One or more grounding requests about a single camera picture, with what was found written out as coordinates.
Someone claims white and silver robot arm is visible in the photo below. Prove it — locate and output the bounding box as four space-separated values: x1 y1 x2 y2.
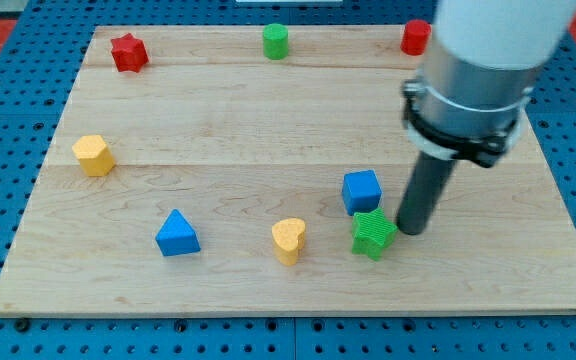
402 0 576 168

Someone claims yellow heart block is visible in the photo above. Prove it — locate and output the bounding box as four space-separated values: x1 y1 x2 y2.
271 218 306 266

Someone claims blue cube block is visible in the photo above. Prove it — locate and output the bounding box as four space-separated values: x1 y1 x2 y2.
341 170 382 216

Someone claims wooden board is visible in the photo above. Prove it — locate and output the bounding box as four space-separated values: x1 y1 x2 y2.
0 25 576 318

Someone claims green star block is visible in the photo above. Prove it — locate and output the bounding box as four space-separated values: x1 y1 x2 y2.
351 207 398 261

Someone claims blue triangle block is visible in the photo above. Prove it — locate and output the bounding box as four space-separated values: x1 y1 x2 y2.
155 209 201 257

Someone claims dark grey cylindrical pointer rod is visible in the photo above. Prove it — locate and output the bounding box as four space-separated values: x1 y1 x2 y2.
396 152 456 235

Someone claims green cylinder block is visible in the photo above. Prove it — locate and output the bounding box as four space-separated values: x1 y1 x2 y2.
262 23 289 60

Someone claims red cylinder block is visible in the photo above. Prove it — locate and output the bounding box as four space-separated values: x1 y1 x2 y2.
400 19 432 56

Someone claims yellow hexagon block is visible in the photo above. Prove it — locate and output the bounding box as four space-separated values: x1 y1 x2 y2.
72 135 115 177

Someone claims red star block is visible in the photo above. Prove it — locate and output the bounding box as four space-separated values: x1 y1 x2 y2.
111 33 149 73

